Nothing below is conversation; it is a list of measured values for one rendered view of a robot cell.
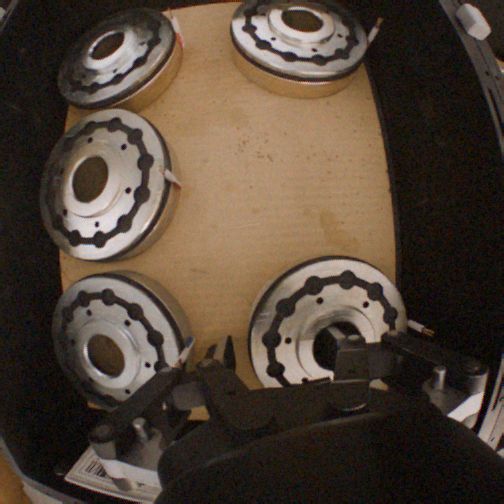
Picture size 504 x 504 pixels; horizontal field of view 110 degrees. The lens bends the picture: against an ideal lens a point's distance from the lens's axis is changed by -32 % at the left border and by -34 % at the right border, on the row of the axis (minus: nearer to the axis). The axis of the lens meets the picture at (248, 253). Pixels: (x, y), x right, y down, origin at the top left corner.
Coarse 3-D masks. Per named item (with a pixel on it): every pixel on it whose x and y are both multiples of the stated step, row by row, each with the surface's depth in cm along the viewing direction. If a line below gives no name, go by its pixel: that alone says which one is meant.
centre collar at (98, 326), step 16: (96, 320) 14; (112, 320) 14; (80, 336) 14; (112, 336) 14; (128, 336) 14; (80, 352) 14; (128, 352) 14; (96, 368) 14; (128, 368) 14; (112, 384) 14; (128, 384) 14
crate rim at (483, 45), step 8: (456, 0) 7; (456, 8) 7; (480, 40) 7; (480, 48) 7; (488, 48) 7; (488, 56) 7; (488, 64) 7; (496, 64) 7; (496, 72) 7; (496, 80) 7; (496, 88) 7; (496, 424) 8; (496, 432) 8; (488, 440) 8; (496, 440) 8; (496, 448) 8
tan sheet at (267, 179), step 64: (192, 64) 17; (192, 128) 17; (256, 128) 17; (320, 128) 17; (192, 192) 17; (256, 192) 17; (320, 192) 17; (384, 192) 17; (64, 256) 18; (192, 256) 17; (256, 256) 17; (384, 256) 17; (192, 320) 18; (256, 384) 18; (384, 384) 18
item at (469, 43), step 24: (24, 0) 7; (432, 0) 7; (0, 24) 7; (456, 24) 7; (480, 72) 7; (480, 96) 7; (480, 408) 8; (0, 432) 8; (480, 432) 8; (24, 480) 8; (48, 480) 9
